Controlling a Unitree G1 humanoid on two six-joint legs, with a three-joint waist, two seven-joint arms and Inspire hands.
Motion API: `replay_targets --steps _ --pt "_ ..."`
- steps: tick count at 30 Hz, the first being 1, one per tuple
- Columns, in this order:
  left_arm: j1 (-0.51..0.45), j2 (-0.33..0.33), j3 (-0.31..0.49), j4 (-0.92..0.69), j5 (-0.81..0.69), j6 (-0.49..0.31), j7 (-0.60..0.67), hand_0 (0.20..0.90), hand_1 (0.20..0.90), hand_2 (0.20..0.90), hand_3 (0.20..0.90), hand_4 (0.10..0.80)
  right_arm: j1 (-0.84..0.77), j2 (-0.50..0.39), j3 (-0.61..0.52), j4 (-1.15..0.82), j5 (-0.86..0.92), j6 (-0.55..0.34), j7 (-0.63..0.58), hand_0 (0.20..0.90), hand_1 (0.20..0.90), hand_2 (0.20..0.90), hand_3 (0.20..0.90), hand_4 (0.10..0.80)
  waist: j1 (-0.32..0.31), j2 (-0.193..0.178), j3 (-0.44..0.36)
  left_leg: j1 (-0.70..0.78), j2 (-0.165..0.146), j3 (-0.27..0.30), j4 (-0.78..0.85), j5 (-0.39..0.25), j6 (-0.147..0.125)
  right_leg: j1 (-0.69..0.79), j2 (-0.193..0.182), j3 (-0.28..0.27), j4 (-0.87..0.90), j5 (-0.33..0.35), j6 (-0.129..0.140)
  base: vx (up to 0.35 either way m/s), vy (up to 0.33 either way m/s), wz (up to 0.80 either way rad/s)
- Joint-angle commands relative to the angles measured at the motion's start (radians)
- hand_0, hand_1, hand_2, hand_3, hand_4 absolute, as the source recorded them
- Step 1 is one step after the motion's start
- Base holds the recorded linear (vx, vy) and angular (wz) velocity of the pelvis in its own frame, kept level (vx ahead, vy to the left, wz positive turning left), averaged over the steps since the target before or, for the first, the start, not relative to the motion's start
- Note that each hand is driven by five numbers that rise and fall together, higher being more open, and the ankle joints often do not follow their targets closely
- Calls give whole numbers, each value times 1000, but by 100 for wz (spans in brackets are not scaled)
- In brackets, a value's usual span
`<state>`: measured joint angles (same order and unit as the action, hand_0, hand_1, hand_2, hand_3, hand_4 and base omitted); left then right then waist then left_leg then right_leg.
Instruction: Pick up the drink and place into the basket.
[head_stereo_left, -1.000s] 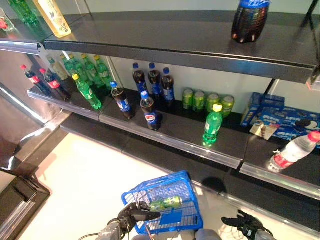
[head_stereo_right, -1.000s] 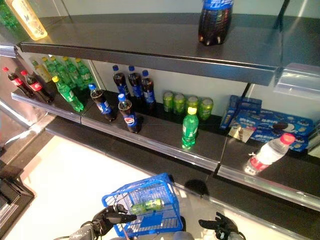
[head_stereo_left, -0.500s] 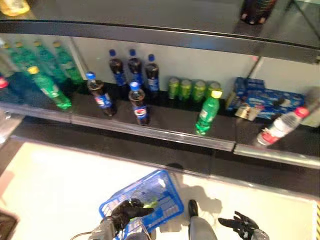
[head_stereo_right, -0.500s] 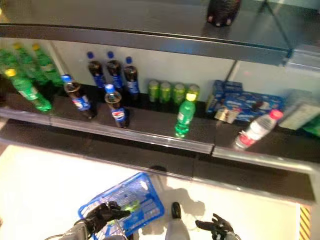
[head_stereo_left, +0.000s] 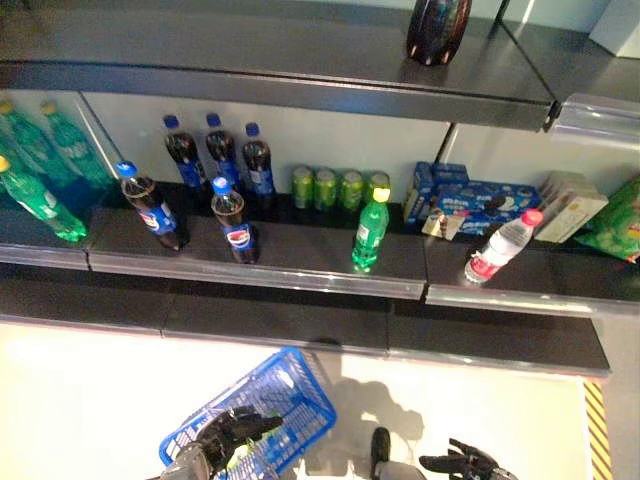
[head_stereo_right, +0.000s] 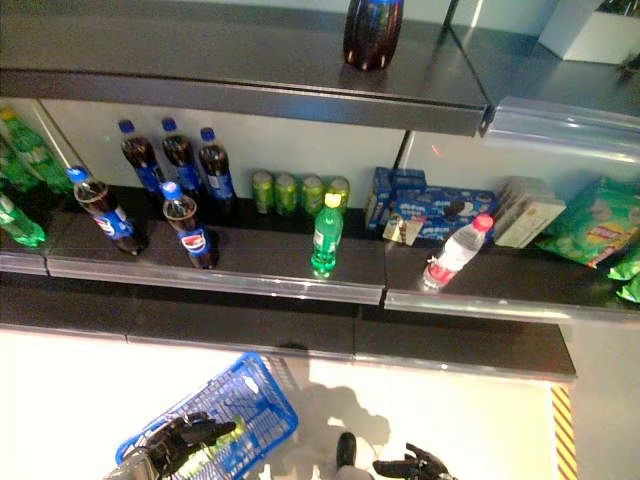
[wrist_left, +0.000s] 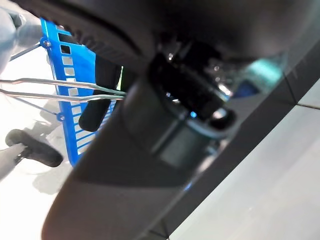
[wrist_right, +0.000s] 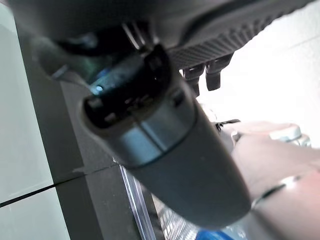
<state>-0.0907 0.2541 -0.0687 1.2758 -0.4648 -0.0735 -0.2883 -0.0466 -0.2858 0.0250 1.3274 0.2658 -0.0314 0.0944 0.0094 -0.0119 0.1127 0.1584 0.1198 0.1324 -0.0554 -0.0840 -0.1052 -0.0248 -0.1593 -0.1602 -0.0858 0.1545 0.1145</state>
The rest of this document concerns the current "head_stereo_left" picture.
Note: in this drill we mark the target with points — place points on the beige wafer roll box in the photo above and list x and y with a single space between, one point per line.
442 227

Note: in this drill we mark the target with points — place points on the black store shelf unit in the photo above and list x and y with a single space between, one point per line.
310 240

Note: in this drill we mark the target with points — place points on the green lays chips bag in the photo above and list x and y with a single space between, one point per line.
615 225

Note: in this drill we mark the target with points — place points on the large dark cola bottle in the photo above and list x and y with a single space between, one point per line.
437 30

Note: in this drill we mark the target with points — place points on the white display box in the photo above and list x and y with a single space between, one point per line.
617 25

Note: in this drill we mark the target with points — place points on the small blue oreo box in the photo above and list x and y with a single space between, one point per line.
450 175

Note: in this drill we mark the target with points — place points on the beige cardboard box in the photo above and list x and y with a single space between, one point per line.
565 188
570 220

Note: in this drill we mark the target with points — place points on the tall blue oreo box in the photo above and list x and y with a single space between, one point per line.
417 195

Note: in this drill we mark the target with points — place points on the water bottle red label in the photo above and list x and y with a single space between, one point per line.
495 255

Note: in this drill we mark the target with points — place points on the silver robot right leg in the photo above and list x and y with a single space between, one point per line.
400 472

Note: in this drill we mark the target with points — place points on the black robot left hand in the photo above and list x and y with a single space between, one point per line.
235 432

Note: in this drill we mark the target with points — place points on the blue plastic shopping basket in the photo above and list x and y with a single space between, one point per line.
300 395

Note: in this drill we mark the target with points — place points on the wide blue oreo box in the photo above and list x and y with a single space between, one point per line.
490 200

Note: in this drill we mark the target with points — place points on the black robot right foot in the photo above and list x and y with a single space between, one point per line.
381 445

